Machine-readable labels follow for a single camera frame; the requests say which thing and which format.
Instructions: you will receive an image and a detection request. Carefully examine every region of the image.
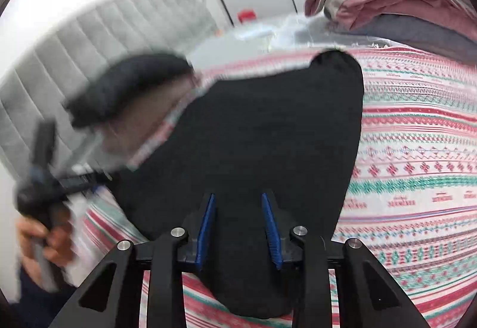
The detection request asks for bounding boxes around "folded pink blanket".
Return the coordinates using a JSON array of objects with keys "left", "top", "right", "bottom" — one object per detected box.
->
[{"left": 100, "top": 89, "right": 204, "bottom": 169}]

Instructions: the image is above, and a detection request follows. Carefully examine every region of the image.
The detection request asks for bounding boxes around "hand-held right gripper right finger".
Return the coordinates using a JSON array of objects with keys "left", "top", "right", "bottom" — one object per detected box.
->
[{"left": 261, "top": 192, "right": 433, "bottom": 328}]

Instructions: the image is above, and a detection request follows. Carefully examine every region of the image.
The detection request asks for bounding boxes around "blue-grey pillow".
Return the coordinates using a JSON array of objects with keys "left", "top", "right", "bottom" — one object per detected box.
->
[{"left": 335, "top": 13, "right": 477, "bottom": 64}]

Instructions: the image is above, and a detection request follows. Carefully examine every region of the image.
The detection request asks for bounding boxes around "white quilted headboard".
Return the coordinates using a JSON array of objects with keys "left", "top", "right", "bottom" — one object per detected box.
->
[{"left": 0, "top": 0, "right": 219, "bottom": 165}]

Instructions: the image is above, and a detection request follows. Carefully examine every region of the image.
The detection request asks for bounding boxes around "black long coat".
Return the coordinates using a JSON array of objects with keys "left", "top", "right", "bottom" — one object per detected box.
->
[{"left": 112, "top": 50, "right": 365, "bottom": 319}]

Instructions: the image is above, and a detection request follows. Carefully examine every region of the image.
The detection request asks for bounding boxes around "person's left forearm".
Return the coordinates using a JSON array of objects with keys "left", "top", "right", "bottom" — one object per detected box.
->
[{"left": 17, "top": 261, "right": 80, "bottom": 328}]

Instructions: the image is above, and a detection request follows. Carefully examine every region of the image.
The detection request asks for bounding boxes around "small red object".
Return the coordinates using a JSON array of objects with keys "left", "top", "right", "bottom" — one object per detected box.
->
[{"left": 238, "top": 9, "right": 258, "bottom": 26}]

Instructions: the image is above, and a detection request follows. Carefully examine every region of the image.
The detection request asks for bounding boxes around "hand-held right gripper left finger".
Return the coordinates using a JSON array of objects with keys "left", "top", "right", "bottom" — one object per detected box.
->
[{"left": 50, "top": 193, "right": 217, "bottom": 328}]

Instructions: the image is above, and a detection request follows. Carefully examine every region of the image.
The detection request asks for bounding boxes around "striped patterned blanket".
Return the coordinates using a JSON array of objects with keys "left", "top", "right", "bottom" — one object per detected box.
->
[{"left": 71, "top": 45, "right": 477, "bottom": 328}]

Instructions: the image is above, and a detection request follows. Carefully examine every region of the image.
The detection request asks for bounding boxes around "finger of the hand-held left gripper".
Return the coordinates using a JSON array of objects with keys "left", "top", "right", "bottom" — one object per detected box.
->
[{"left": 32, "top": 119, "right": 57, "bottom": 180}]

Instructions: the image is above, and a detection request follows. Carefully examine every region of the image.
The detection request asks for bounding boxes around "person's left hand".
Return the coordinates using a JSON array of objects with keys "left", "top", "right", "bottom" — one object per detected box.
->
[{"left": 17, "top": 214, "right": 77, "bottom": 271}]

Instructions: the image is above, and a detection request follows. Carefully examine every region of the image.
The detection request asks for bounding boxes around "clear plastic sheet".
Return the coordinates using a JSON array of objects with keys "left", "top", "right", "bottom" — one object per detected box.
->
[{"left": 235, "top": 17, "right": 336, "bottom": 53}]

